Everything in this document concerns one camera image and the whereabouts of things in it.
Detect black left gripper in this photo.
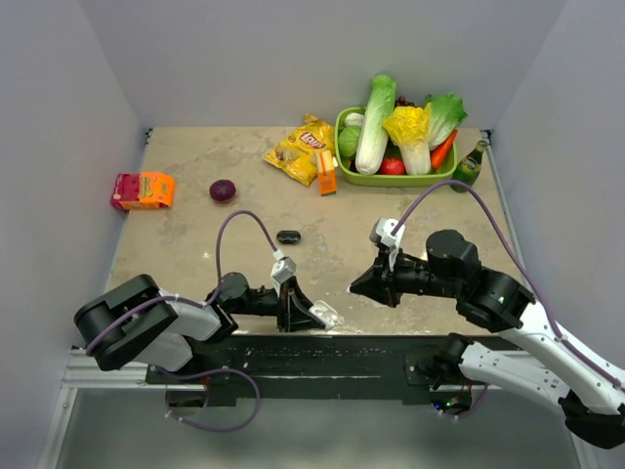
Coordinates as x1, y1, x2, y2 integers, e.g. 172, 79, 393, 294
229, 276, 325, 332

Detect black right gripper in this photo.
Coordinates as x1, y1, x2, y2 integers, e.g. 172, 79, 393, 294
351, 242, 461, 307

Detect white earbud charging case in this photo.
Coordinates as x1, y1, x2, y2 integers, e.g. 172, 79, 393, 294
309, 300, 344, 330

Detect black earbud charging case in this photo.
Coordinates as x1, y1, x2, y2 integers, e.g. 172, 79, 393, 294
276, 230, 302, 245

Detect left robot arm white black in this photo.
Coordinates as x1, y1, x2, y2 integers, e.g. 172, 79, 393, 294
74, 273, 331, 383

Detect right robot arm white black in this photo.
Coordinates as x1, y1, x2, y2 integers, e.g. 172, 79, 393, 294
349, 230, 624, 449

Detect orange small carton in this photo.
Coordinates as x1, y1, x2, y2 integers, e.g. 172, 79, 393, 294
315, 150, 337, 196

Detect red tomato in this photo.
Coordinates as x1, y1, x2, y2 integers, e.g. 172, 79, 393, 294
378, 157, 406, 176

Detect green plastic basket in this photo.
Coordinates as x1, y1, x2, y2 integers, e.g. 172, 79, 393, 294
334, 107, 459, 188

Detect green white napa cabbage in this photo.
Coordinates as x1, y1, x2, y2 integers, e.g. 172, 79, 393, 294
355, 74, 397, 175

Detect orange carrot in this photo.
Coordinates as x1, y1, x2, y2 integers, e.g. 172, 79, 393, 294
431, 129, 458, 171

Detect green glass bottle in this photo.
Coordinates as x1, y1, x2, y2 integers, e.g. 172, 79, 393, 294
450, 140, 488, 192

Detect round green cabbage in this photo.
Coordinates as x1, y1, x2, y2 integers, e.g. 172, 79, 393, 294
337, 125, 361, 159

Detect red onion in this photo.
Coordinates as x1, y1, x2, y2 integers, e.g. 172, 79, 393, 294
209, 179, 236, 204

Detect yellow Lays chips bag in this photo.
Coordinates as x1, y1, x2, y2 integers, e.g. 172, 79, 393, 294
264, 113, 336, 187

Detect yellow napa cabbage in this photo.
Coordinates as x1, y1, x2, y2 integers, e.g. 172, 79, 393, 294
383, 104, 431, 176

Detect white cauliflower piece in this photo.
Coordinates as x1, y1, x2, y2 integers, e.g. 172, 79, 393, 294
344, 112, 365, 127

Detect dark grapes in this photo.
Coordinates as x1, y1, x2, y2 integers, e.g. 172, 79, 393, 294
396, 96, 416, 107

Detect green leaf lettuce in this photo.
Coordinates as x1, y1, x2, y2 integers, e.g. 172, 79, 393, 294
424, 93, 467, 150

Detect pink orange snack box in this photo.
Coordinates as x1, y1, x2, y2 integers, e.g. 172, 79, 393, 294
110, 172, 176, 211

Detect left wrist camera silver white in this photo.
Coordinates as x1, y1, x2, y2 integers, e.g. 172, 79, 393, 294
271, 249, 296, 295

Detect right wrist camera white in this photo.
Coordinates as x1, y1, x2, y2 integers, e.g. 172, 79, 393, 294
369, 217, 405, 271

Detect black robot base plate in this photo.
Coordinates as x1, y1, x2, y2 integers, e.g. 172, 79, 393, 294
146, 335, 479, 408

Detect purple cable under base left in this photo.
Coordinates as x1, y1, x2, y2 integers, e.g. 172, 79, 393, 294
163, 366, 262, 433

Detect purple cable under base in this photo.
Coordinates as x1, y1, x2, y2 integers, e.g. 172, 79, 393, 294
163, 366, 262, 433
437, 380, 489, 421

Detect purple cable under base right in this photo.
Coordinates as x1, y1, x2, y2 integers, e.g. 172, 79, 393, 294
437, 380, 489, 421

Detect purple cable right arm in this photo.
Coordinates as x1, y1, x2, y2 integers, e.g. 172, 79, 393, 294
393, 179, 624, 390

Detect aluminium frame rail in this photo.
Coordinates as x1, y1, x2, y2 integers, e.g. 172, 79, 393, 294
62, 349, 202, 391

